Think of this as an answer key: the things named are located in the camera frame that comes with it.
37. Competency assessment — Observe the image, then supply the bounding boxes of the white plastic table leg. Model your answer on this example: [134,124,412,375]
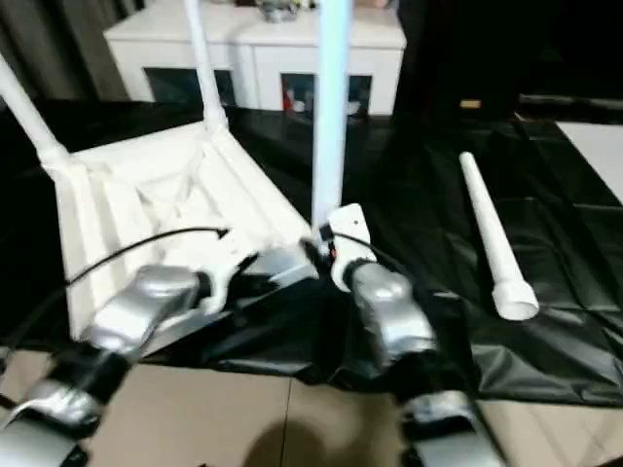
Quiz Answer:
[311,0,355,235]
[0,52,73,170]
[183,0,231,138]
[459,151,540,322]

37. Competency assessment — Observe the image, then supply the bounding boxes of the grey curtain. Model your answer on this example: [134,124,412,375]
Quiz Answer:
[0,0,147,103]

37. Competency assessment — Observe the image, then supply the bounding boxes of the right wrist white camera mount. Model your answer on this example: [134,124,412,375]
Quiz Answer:
[326,203,380,293]

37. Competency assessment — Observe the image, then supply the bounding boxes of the white plastic table top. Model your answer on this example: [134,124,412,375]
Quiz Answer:
[41,121,323,342]

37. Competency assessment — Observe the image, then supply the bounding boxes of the white cabinet with glass doors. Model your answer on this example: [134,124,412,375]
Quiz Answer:
[103,0,408,118]

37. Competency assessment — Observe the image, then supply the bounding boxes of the black mat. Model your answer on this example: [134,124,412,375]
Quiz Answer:
[0,99,623,408]

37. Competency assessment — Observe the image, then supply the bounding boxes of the white flat board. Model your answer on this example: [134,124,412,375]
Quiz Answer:
[554,121,623,204]

